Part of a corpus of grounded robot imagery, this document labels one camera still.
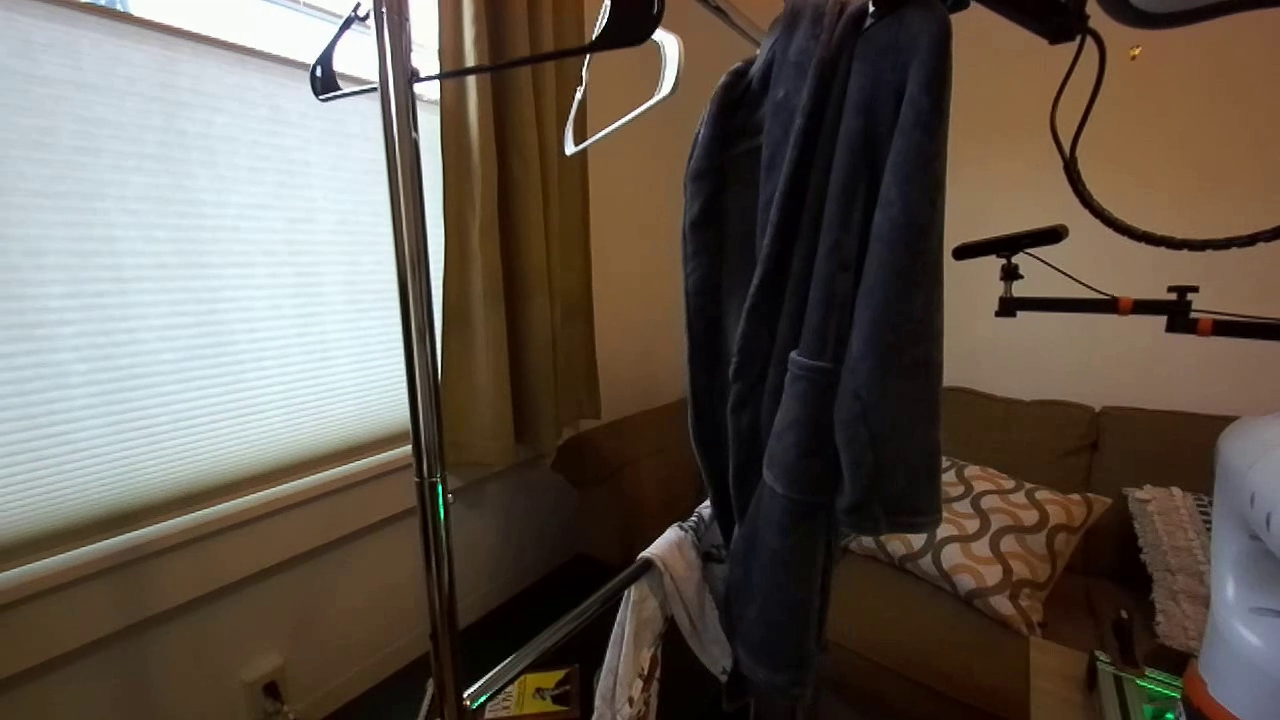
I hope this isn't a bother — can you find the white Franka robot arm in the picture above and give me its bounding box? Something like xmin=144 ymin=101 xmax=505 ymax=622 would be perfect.
xmin=977 ymin=0 xmax=1280 ymax=720

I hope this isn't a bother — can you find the white plastic coat hanger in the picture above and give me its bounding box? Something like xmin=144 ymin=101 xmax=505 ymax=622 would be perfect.
xmin=559 ymin=0 xmax=685 ymax=155

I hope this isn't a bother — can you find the black coat hanger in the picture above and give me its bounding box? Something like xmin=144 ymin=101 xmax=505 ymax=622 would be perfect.
xmin=310 ymin=0 xmax=667 ymax=108

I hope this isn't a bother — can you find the olive green curtain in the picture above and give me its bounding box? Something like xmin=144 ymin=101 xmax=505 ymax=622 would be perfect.
xmin=441 ymin=0 xmax=601 ymax=471

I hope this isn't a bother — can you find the yellow box on floor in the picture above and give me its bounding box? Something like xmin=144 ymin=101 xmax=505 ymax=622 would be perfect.
xmin=485 ymin=667 xmax=581 ymax=720

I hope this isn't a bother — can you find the chrome garment rack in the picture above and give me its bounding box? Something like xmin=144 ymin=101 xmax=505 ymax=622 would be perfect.
xmin=372 ymin=0 xmax=652 ymax=720

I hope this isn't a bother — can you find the brown fabric sofa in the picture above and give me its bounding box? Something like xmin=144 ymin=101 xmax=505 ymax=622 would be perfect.
xmin=553 ymin=382 xmax=1244 ymax=720

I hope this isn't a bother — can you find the wavy patterned brown pillow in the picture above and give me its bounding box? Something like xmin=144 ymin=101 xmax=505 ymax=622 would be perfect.
xmin=846 ymin=456 xmax=1111 ymax=637

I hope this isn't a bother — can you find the white window blind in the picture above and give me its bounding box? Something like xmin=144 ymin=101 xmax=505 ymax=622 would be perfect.
xmin=0 ymin=0 xmax=406 ymax=550

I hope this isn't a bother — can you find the white knitted fringed pillow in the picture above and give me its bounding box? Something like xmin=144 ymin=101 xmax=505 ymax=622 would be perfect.
xmin=1126 ymin=484 xmax=1213 ymax=652

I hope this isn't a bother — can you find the white patterned cloth on rail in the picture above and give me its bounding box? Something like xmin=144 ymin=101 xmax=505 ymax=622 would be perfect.
xmin=594 ymin=508 xmax=734 ymax=720

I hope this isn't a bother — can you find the black camera on boom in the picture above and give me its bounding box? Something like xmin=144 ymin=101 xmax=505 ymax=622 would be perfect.
xmin=951 ymin=224 xmax=1070 ymax=260

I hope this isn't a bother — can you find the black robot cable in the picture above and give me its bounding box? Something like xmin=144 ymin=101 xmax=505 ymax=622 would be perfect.
xmin=1043 ymin=22 xmax=1280 ymax=255

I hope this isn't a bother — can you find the wall power outlet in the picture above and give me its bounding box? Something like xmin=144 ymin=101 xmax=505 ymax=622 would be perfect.
xmin=240 ymin=658 xmax=291 ymax=720

